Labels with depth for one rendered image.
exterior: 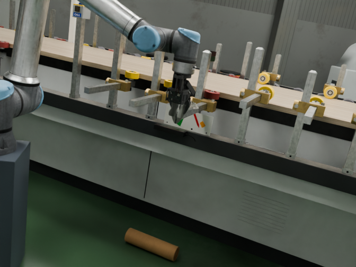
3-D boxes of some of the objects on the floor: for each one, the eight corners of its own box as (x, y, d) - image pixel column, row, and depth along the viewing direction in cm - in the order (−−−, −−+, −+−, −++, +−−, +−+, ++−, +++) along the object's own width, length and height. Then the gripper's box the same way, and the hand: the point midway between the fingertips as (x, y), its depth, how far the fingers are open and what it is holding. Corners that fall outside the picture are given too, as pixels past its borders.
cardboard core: (123, 243, 207) (125, 231, 205) (131, 237, 214) (132, 225, 212) (171, 264, 197) (174, 251, 195) (178, 256, 204) (180, 244, 202)
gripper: (167, 71, 146) (159, 123, 152) (188, 76, 142) (179, 128, 148) (176, 70, 153) (168, 119, 159) (196, 74, 150) (187, 125, 156)
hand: (176, 120), depth 156 cm, fingers closed
